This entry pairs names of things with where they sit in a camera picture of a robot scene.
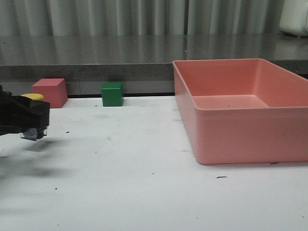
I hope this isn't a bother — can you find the dark grey counter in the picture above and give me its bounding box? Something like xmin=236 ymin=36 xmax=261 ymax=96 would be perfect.
xmin=0 ymin=33 xmax=308 ymax=97

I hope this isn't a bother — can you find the pink plastic bin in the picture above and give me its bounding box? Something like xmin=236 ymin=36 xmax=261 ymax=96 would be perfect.
xmin=173 ymin=59 xmax=308 ymax=164

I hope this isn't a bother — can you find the white appliance in background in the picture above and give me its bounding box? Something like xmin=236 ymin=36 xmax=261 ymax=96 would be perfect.
xmin=279 ymin=0 xmax=308 ymax=37

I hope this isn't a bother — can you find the yellow mushroom push button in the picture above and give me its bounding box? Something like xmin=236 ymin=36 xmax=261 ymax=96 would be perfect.
xmin=19 ymin=93 xmax=48 ymax=141

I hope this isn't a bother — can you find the green cube block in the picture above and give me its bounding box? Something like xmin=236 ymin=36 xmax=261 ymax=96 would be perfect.
xmin=101 ymin=82 xmax=124 ymax=107

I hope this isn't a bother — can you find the pink cube block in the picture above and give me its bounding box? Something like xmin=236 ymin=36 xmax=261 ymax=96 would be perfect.
xmin=32 ymin=78 xmax=68 ymax=108

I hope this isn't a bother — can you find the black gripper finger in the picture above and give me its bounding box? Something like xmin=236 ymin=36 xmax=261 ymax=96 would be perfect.
xmin=0 ymin=89 xmax=51 ymax=135

